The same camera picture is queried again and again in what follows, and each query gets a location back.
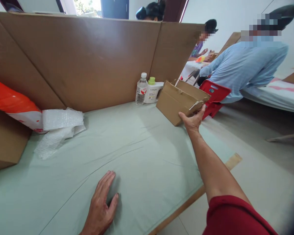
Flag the person's right hand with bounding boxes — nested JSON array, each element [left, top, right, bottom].
[[178, 104, 206, 133]]

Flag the person's left hand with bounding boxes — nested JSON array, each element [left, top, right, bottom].
[[81, 170, 120, 235]]

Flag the torn brown cardboard box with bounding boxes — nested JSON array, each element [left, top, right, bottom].
[[156, 79, 211, 127]]

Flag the red plastic chair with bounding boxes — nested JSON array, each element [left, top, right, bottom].
[[199, 80, 232, 121]]

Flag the white bottle with green cap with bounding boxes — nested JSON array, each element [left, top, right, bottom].
[[144, 77, 164, 104]]

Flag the pale green cloth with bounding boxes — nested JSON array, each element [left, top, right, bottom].
[[0, 101, 233, 235]]

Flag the clear plastic water bottle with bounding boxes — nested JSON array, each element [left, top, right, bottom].
[[135, 72, 148, 106]]

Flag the table with white pink cloth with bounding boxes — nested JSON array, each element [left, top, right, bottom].
[[239, 76, 294, 116]]

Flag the bubble wrap sheet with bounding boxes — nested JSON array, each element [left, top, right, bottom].
[[34, 107, 87, 160]]

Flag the big brown cardboard box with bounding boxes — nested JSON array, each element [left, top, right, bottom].
[[0, 102, 33, 174]]

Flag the large cardboard partition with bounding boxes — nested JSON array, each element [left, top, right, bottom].
[[0, 10, 206, 114]]

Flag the orange and white plastic bag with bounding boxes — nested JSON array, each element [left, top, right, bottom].
[[0, 74, 49, 134]]

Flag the window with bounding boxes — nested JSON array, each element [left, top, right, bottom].
[[59, 0, 130, 20]]

